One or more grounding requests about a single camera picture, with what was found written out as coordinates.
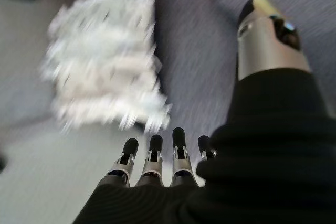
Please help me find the grey fabric armchair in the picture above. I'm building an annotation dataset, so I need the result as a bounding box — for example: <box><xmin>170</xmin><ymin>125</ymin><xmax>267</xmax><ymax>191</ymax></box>
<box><xmin>153</xmin><ymin>0</ymin><xmax>336</xmax><ymax>141</ymax></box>

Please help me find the white fringed cushion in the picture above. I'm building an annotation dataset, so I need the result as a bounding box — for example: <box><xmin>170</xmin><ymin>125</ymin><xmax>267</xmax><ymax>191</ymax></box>
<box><xmin>41</xmin><ymin>0</ymin><xmax>173</xmax><ymax>133</ymax></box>

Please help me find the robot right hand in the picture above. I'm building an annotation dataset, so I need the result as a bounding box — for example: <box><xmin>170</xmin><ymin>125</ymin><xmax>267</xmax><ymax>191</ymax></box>
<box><xmin>70</xmin><ymin>0</ymin><xmax>336</xmax><ymax>224</ymax></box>

